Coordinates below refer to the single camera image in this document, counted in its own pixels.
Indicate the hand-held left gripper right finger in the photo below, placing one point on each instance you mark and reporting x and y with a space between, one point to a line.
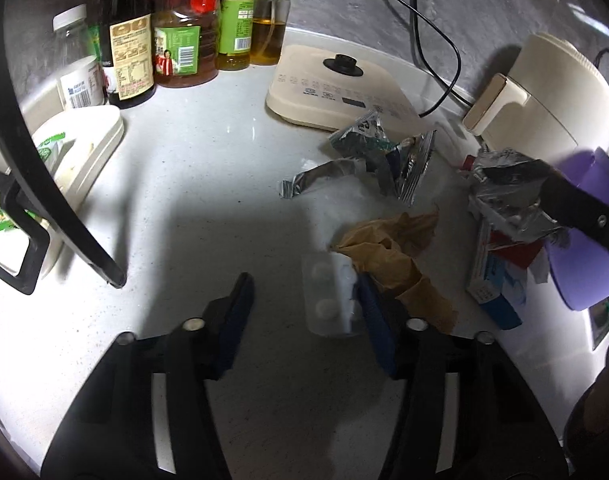
377 330

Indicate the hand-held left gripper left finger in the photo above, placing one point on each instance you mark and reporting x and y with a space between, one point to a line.
234 325

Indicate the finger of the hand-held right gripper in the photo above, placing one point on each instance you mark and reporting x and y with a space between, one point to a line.
569 200

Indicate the pill blister pack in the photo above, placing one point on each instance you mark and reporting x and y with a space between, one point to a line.
327 290

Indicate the silver wrapper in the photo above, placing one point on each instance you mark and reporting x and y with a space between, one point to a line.
504 200

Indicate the purple plastic bin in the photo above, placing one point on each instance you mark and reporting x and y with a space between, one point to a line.
584 270

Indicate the brown paper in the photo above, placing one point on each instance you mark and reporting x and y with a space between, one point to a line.
384 255

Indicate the red wrapper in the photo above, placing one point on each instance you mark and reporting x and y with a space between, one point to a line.
514 252

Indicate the blue and white medicine box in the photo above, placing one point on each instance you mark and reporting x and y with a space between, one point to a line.
494 285

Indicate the silver foil packet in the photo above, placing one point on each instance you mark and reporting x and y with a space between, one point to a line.
414 170

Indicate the torn silver foil strip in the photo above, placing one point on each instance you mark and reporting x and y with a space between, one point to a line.
324 172

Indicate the silver packet with green print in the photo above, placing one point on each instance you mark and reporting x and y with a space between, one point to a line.
357 135

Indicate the person's right forearm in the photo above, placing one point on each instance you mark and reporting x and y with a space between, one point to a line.
597 410

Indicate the cream rice cooker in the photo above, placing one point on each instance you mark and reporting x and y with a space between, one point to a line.
554 90

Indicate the white plastic dish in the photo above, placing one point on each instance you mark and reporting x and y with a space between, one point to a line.
94 135

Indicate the black shelf rack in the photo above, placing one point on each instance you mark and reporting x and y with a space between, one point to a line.
44 175

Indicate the cream flat electric cooker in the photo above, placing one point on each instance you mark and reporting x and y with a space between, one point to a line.
324 90

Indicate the green printed packet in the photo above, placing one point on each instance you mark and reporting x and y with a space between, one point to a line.
49 147

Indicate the dark soy sauce bottle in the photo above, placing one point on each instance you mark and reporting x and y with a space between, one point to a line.
129 60

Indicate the clear jar with white lid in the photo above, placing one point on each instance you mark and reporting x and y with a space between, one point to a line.
79 80

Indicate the green label bottle yellow cap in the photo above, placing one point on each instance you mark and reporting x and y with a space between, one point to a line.
237 35

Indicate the oil sprayer with white top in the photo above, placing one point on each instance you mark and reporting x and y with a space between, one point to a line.
267 35

